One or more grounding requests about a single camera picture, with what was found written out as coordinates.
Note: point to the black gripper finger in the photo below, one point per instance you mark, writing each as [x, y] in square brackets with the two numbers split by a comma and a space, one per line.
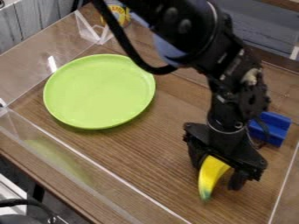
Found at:
[197, 153]
[238, 180]

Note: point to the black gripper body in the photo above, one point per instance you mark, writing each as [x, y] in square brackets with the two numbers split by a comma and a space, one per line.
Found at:
[230, 147]

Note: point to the yellow toy banana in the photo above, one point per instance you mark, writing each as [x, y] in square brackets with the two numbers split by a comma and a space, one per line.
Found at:
[212, 169]

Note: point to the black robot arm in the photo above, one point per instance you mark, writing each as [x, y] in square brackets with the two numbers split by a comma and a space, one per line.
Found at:
[195, 38]

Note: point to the green round plate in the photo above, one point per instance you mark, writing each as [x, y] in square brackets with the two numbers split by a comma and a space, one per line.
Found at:
[97, 92]

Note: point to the blue plastic block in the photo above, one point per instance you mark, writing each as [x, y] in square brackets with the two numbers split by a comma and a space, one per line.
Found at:
[270, 128]

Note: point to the yellow blue tin can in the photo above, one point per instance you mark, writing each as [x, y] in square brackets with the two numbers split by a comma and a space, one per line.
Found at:
[121, 13]

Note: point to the clear acrylic enclosure wall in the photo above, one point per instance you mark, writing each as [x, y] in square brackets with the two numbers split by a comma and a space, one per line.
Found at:
[104, 198]

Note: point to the clear acrylic corner bracket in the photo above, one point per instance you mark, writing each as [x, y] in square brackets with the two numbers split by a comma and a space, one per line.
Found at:
[93, 33]

